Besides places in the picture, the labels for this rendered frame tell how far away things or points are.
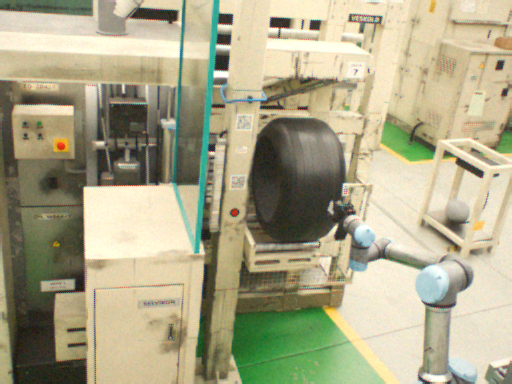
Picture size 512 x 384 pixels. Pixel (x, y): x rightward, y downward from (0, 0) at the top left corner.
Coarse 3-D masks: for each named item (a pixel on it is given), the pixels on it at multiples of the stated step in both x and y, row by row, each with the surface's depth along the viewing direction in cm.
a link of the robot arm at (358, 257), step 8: (352, 248) 229; (360, 248) 227; (368, 248) 229; (376, 248) 233; (352, 256) 230; (360, 256) 228; (368, 256) 230; (376, 256) 233; (352, 264) 231; (360, 264) 229
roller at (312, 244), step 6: (312, 240) 291; (318, 240) 291; (258, 246) 282; (264, 246) 282; (270, 246) 283; (276, 246) 284; (282, 246) 285; (288, 246) 286; (294, 246) 287; (300, 246) 288; (306, 246) 289; (312, 246) 290; (318, 246) 291
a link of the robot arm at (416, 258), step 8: (384, 240) 237; (392, 240) 239; (384, 248) 233; (392, 248) 230; (400, 248) 228; (408, 248) 226; (384, 256) 233; (392, 256) 229; (400, 256) 226; (408, 256) 223; (416, 256) 220; (424, 256) 218; (432, 256) 215; (440, 256) 214; (448, 256) 210; (456, 256) 209; (408, 264) 224; (416, 264) 220; (424, 264) 217; (432, 264) 214; (464, 264) 201; (472, 272) 201; (472, 280) 201
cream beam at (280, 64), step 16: (272, 48) 275; (288, 48) 279; (304, 48) 283; (320, 48) 288; (336, 48) 292; (352, 48) 296; (272, 64) 278; (288, 64) 280; (304, 64) 282; (320, 64) 284; (336, 64) 287; (368, 64) 292; (320, 80) 289; (336, 80) 291; (352, 80) 293
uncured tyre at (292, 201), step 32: (288, 128) 268; (320, 128) 272; (256, 160) 302; (288, 160) 260; (320, 160) 262; (256, 192) 304; (288, 192) 260; (320, 192) 261; (288, 224) 266; (320, 224) 270
